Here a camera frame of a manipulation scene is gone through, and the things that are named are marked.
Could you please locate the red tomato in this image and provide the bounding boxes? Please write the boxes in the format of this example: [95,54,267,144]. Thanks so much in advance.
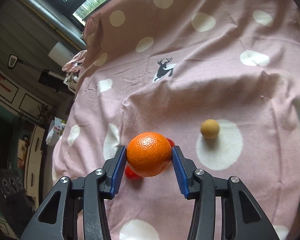
[167,138,175,147]
[125,165,142,180]

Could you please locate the orange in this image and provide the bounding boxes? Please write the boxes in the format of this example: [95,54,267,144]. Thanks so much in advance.
[127,132,172,177]

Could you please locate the lone tan longan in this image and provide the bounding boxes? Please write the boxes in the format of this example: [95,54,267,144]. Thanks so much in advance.
[200,119,220,140]

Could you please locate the white printed paper bag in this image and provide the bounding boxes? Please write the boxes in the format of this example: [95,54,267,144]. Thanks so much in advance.
[46,117,66,146]

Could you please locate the pink polka dot cloth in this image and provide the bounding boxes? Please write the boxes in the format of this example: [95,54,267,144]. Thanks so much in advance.
[52,0,300,239]

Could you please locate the black floor lamp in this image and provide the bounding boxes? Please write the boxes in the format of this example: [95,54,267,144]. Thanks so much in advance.
[7,54,73,95]

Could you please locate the crumpled pink clothing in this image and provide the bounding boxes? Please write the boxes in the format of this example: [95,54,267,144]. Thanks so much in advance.
[62,50,87,73]

